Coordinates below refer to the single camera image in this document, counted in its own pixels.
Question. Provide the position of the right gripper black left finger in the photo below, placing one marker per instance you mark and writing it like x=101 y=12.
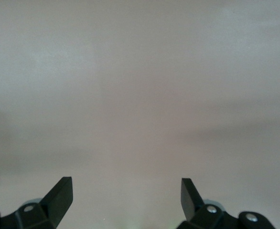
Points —
x=56 y=205

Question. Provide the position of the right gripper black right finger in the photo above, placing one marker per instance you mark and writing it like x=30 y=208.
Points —
x=195 y=210

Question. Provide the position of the brown table cover sheet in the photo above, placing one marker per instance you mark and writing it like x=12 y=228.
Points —
x=140 y=83

